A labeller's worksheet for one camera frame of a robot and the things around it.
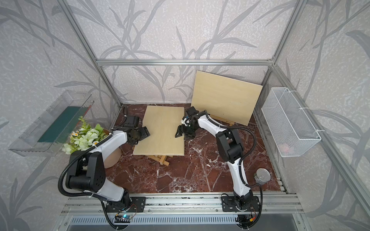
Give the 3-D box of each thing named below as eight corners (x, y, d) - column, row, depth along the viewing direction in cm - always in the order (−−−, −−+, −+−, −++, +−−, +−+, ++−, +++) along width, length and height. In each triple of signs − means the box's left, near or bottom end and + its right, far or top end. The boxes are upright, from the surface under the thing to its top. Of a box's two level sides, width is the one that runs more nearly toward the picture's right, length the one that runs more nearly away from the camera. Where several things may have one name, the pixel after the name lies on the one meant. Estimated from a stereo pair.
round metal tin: (255, 185, 82) (258, 182, 77) (251, 171, 87) (255, 168, 82) (268, 185, 82) (272, 182, 77) (264, 171, 87) (268, 168, 82)
